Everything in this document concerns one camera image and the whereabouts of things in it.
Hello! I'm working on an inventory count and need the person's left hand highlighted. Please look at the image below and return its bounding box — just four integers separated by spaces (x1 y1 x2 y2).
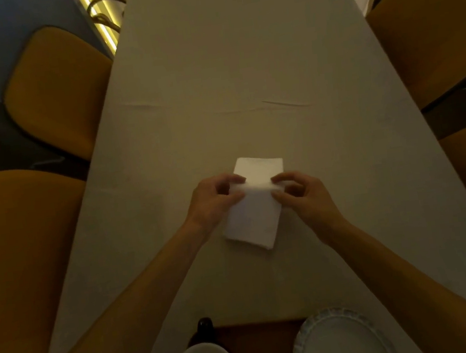
180 171 254 244

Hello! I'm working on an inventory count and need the person's right hand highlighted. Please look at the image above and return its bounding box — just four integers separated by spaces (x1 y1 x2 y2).
268 165 350 249

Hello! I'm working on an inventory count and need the white napkin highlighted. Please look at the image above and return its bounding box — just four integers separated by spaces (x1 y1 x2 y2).
213 152 295 256

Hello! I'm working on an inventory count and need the person's right forearm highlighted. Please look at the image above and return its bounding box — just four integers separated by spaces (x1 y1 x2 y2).
318 201 466 353

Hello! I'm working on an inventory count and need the person's left forearm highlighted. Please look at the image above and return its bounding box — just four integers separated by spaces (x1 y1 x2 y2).
2 222 225 353

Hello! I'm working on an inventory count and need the white tablecloth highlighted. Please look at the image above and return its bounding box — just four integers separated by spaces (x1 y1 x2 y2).
0 0 466 353

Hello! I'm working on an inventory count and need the dark bottle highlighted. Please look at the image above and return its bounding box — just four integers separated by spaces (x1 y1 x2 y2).
185 316 218 350

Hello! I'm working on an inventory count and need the brown wooden tray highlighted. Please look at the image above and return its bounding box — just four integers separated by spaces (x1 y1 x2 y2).
185 315 313 353

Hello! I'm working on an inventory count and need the white plate with embossed rim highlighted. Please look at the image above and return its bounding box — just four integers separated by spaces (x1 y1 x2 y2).
286 300 400 353

